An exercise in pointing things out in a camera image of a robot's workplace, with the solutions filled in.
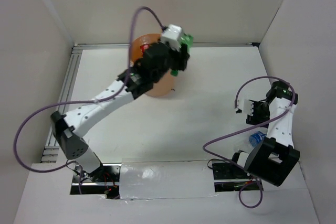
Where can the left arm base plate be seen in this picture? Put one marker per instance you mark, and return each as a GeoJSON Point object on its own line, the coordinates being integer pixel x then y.
{"type": "Point", "coordinates": [107, 183]}

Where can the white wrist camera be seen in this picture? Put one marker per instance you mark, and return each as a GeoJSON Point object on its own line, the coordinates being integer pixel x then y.
{"type": "Point", "coordinates": [244, 106]}
{"type": "Point", "coordinates": [172, 35]}

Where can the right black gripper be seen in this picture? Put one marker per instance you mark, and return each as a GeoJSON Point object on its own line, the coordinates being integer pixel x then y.
{"type": "Point", "coordinates": [255, 119]}

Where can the green plastic bottle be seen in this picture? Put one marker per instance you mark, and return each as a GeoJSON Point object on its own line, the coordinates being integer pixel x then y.
{"type": "Point", "coordinates": [185, 39]}

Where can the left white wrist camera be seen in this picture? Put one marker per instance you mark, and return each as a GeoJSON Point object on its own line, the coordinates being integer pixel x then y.
{"type": "Point", "coordinates": [172, 35]}

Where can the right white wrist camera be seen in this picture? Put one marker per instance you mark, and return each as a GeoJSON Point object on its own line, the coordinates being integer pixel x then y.
{"type": "Point", "coordinates": [244, 106]}

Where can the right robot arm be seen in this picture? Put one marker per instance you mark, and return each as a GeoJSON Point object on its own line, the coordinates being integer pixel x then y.
{"type": "Point", "coordinates": [271, 156]}

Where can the orange plastic bin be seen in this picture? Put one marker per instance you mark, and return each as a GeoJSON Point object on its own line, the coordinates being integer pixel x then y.
{"type": "Point", "coordinates": [167, 83]}

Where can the silver tape sheet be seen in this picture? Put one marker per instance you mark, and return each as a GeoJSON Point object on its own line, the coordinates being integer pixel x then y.
{"type": "Point", "coordinates": [166, 180]}

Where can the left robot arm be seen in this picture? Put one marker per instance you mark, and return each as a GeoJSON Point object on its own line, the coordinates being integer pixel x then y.
{"type": "Point", "coordinates": [70, 128]}

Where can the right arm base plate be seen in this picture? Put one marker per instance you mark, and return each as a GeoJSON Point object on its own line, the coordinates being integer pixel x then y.
{"type": "Point", "coordinates": [228, 177]}

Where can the crushed bottle blue cap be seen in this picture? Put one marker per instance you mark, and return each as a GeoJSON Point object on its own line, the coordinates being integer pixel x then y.
{"type": "Point", "coordinates": [248, 144]}

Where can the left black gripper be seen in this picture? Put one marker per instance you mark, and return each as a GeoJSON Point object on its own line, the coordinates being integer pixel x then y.
{"type": "Point", "coordinates": [180, 62]}

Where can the clear bottle red label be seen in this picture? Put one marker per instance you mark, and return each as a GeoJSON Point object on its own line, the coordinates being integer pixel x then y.
{"type": "Point", "coordinates": [144, 47]}

